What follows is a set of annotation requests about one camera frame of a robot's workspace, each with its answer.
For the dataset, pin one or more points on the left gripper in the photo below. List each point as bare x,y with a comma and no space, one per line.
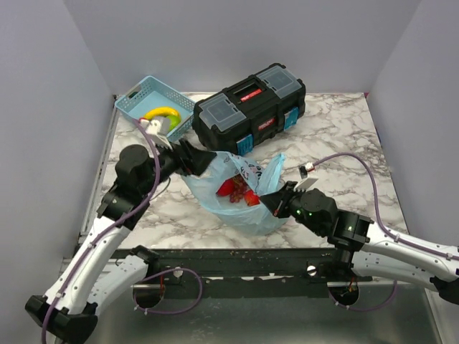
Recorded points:
189,158

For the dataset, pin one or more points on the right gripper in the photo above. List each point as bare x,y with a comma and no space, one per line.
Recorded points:
277,202

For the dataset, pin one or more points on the light blue plastic bag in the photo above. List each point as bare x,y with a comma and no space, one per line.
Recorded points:
254,220

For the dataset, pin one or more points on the green fake apple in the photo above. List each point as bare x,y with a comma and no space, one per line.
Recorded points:
174,121

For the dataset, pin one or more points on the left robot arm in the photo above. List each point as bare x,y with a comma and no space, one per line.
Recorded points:
68,311

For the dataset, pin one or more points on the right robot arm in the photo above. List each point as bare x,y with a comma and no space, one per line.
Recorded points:
373,250

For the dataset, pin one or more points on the red fake fruit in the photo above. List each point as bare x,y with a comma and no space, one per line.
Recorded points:
226,188

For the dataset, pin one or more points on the yellow fake banana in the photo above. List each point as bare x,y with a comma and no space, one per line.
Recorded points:
162,112

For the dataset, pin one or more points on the black plastic toolbox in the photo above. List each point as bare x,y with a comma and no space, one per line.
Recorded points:
251,111

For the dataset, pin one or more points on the light blue plastic basket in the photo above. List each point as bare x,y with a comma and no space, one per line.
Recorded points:
152,93

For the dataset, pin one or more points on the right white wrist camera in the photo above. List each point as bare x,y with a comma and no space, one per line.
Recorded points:
308,177

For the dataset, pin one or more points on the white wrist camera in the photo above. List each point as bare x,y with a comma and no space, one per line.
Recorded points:
308,177
157,129

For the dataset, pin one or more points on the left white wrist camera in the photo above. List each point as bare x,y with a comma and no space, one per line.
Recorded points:
157,129

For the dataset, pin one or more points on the black mounting rail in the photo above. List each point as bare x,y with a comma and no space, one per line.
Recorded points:
243,273

